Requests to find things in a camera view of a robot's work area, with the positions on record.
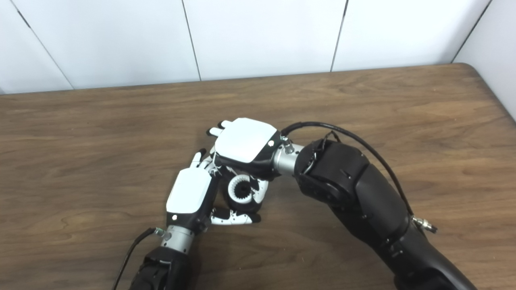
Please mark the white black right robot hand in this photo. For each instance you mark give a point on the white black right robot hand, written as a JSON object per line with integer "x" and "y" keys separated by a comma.
{"x": 244, "y": 139}

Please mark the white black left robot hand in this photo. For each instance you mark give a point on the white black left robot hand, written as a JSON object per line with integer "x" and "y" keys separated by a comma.
{"x": 187, "y": 193}

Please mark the round black plastic part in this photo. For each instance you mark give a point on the round black plastic part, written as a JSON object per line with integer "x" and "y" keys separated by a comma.
{"x": 243, "y": 191}

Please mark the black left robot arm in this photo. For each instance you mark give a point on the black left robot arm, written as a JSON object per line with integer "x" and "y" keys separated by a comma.
{"x": 165, "y": 266}

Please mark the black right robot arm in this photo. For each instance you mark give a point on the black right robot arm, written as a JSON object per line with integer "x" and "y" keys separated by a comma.
{"x": 354, "y": 193}

